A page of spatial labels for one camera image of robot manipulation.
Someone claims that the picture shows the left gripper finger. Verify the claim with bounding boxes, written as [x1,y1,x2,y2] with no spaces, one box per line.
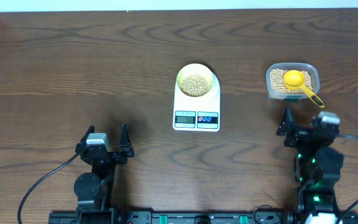
[78,125,94,145]
[119,123,132,152]

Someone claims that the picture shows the yellow plastic measuring scoop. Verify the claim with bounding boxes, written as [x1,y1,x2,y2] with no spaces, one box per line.
[283,70,324,108]

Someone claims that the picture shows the pale yellow upturned bowl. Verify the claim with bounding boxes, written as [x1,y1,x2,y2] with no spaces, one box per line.
[177,63,214,97]

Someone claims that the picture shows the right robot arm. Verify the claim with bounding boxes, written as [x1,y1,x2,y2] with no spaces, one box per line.
[276,107,344,224]

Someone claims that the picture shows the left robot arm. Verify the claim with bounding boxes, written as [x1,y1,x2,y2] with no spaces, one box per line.
[74,123,134,212]

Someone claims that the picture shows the white digital kitchen scale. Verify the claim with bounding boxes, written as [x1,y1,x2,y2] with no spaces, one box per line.
[172,70,221,132]

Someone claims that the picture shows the soybeans in bowl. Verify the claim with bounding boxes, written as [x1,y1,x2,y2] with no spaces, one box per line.
[180,73,211,97]

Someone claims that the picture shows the clear plastic container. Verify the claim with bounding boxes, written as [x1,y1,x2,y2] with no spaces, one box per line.
[266,63,320,100]

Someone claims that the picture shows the soybeans in container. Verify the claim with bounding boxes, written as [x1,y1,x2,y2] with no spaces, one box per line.
[270,68,313,94]

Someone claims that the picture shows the left black cable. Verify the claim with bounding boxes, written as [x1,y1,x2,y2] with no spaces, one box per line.
[17,153,80,224]

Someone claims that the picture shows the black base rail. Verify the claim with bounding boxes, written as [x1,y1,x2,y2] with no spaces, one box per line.
[48,210,358,224]

